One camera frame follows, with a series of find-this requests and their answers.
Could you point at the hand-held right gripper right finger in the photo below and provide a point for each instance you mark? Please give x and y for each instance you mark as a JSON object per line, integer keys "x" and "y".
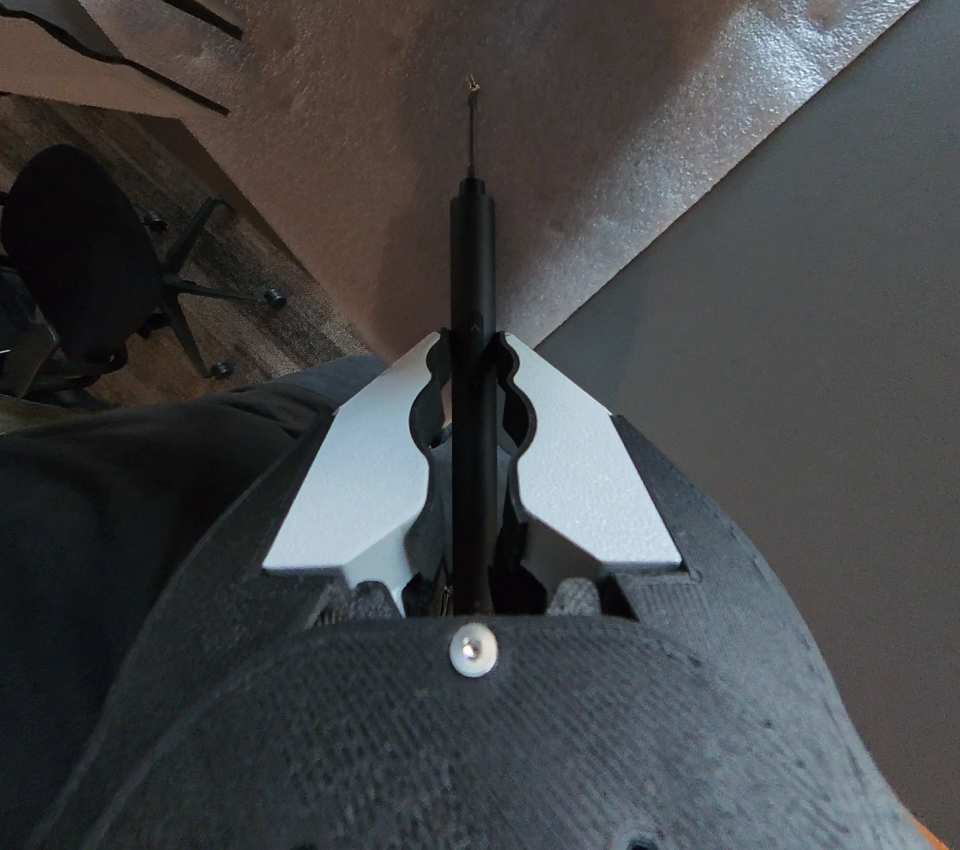
{"x": 592, "y": 490}

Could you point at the black backpack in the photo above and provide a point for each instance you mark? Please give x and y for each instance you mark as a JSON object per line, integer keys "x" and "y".
{"x": 22, "y": 340}

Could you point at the grey foam sheet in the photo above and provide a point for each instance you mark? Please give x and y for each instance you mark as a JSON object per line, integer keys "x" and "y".
{"x": 525, "y": 77}

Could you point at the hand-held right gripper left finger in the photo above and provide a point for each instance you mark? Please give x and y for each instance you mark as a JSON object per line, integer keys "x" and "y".
{"x": 352, "y": 482}

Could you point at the black electric screwdriver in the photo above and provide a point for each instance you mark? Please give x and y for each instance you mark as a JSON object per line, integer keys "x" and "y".
{"x": 472, "y": 340}

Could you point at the small metal screw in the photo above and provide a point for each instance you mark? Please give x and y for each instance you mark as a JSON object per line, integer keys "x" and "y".
{"x": 473, "y": 85}

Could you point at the black office chair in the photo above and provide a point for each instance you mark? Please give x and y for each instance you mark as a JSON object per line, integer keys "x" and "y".
{"x": 82, "y": 250}

